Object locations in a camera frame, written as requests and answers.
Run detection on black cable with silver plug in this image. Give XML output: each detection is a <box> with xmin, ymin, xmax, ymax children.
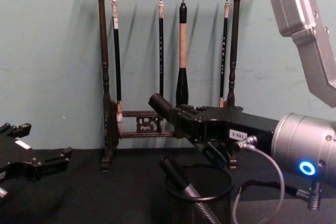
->
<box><xmin>237</xmin><ymin>179</ymin><xmax>323</xmax><ymax>211</ymax></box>

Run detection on black mesh pen cup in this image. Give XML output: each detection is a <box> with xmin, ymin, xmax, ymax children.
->
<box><xmin>163</xmin><ymin>164</ymin><xmax>235</xmax><ymax>224</ymax></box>

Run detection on thick black and tan brush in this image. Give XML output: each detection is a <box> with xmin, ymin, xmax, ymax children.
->
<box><xmin>175</xmin><ymin>2</ymin><xmax>190</xmax><ymax>106</ymax></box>

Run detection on thin black brush, white bristles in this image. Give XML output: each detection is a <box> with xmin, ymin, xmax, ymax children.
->
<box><xmin>111</xmin><ymin>0</ymin><xmax>124</xmax><ymax>131</ymax></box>

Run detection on thin black brush, pale cap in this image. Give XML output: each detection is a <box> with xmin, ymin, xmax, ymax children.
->
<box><xmin>218</xmin><ymin>0</ymin><xmax>230</xmax><ymax>109</ymax></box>
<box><xmin>157</xmin><ymin>0</ymin><xmax>166</xmax><ymax>99</ymax></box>

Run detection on black brush handle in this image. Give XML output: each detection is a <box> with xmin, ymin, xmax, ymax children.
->
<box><xmin>148</xmin><ymin>92</ymin><xmax>179</xmax><ymax>126</ymax></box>

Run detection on black table cloth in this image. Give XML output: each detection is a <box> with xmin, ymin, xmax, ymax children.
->
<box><xmin>0</xmin><ymin>147</ymin><xmax>336</xmax><ymax>224</ymax></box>

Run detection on right robot arm with camera bracket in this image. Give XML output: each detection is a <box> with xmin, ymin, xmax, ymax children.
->
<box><xmin>269</xmin><ymin>0</ymin><xmax>336</xmax><ymax>184</ymax></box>

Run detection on grey cable with silver plug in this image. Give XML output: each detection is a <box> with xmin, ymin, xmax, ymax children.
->
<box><xmin>231</xmin><ymin>134</ymin><xmax>286</xmax><ymax>224</ymax></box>

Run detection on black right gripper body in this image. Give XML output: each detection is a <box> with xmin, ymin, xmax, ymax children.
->
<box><xmin>193</xmin><ymin>105</ymin><xmax>279</xmax><ymax>144</ymax></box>

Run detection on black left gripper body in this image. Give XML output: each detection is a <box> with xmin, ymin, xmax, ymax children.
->
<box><xmin>0</xmin><ymin>131</ymin><xmax>45</xmax><ymax>183</ymax></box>

